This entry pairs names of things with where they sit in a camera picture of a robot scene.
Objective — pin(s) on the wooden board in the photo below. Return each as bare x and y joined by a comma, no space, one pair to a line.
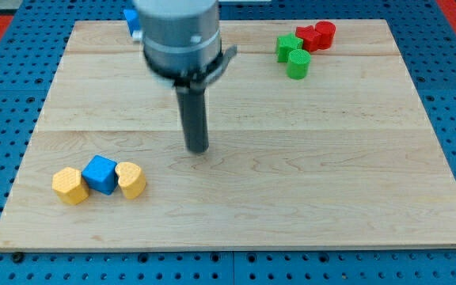
344,159

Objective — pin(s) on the yellow heart block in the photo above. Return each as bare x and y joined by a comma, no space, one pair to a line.
131,179

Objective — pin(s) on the blue cube block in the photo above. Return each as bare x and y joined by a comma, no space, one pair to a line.
100,174

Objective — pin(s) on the green star block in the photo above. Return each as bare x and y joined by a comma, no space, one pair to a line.
285,44

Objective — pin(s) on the black clamp bracket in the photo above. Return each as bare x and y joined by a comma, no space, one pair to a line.
196,79

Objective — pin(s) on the green cylinder block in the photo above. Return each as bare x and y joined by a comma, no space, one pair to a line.
298,64

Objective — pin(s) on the red cylinder block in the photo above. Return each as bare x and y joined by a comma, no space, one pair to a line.
327,31

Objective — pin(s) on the blue triangle block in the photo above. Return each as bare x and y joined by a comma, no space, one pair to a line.
132,18

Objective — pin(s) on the yellow hexagon block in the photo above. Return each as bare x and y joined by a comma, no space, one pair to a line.
70,186

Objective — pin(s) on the red star block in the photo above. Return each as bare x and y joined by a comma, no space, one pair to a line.
310,37

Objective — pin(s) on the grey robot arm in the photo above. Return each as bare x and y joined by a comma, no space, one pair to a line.
182,43

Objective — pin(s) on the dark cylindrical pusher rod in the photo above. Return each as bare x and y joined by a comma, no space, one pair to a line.
193,117

